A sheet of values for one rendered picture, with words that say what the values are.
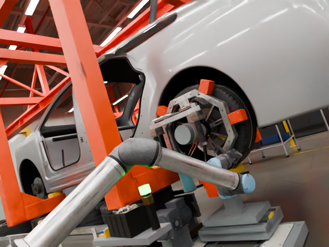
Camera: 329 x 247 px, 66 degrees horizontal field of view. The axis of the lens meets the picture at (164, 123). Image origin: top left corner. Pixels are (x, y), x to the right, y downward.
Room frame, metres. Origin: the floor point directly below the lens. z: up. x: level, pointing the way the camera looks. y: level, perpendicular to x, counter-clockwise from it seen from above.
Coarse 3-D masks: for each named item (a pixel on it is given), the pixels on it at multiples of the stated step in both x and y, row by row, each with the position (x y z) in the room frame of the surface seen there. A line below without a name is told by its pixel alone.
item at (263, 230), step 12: (264, 216) 1.86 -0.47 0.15; (276, 216) 1.80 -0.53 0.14; (204, 228) 1.95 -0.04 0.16; (216, 228) 1.88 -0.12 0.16; (228, 228) 1.83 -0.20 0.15; (240, 228) 1.71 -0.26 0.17; (252, 228) 1.67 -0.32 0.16; (264, 228) 1.62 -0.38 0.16; (204, 240) 1.90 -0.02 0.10; (216, 240) 1.84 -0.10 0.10; (228, 240) 1.79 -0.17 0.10; (240, 240) 1.73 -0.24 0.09
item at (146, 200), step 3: (150, 195) 1.21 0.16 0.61; (141, 198) 1.21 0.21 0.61; (144, 198) 1.20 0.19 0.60; (147, 198) 1.19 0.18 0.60; (150, 198) 1.20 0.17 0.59; (144, 201) 1.20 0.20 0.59; (147, 201) 1.19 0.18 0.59; (150, 201) 1.20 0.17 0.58; (153, 201) 1.21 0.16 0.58; (144, 204) 1.20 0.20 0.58; (147, 204) 1.19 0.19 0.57
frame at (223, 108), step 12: (180, 96) 1.76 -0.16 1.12; (192, 96) 1.70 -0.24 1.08; (204, 96) 1.66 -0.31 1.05; (168, 108) 1.84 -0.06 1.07; (228, 108) 1.63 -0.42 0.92; (228, 120) 1.59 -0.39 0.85; (168, 132) 1.94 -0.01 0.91; (228, 132) 1.60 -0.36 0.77; (168, 144) 1.92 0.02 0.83; (228, 144) 1.62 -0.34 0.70
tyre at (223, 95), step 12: (216, 84) 1.83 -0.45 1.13; (216, 96) 1.69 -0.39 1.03; (228, 96) 1.65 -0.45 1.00; (240, 96) 1.77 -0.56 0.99; (240, 108) 1.63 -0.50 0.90; (252, 120) 1.73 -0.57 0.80; (240, 132) 1.65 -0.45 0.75; (252, 132) 1.73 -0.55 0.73; (240, 144) 1.66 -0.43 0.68; (252, 144) 1.81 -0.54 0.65
